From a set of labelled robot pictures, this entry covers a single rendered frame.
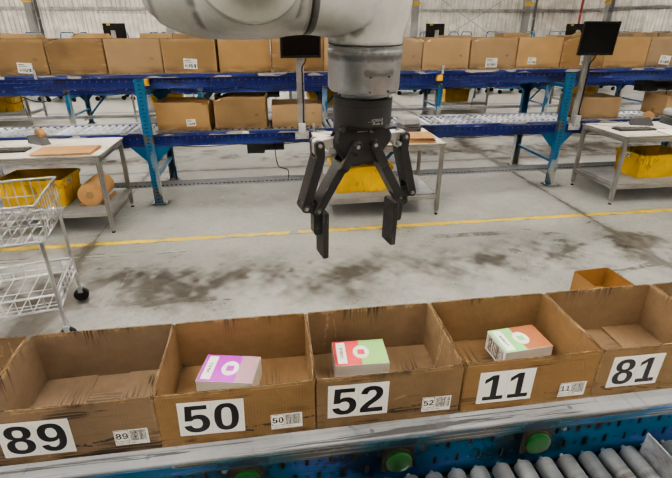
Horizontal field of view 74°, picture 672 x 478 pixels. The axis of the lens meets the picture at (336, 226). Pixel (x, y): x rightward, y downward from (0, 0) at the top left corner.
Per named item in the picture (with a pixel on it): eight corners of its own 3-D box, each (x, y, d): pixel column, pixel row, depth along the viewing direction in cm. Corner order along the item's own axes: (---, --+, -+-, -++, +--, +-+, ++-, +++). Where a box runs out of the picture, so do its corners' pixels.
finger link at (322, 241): (329, 214, 60) (323, 214, 60) (328, 258, 64) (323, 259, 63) (321, 205, 63) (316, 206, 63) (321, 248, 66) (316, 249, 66)
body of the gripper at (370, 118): (344, 100, 52) (342, 175, 56) (407, 96, 55) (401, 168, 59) (320, 89, 58) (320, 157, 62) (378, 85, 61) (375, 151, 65)
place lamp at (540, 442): (525, 457, 122) (530, 438, 120) (523, 453, 124) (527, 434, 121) (549, 454, 123) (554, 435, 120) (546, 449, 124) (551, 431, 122)
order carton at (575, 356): (458, 413, 123) (466, 365, 116) (424, 344, 149) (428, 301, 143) (589, 398, 128) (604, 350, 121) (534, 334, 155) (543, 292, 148)
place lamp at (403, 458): (386, 475, 117) (387, 457, 114) (384, 471, 118) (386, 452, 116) (411, 472, 118) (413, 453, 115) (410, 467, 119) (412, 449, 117)
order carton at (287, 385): (161, 448, 113) (150, 397, 106) (181, 367, 139) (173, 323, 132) (316, 430, 118) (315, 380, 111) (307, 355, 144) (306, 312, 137)
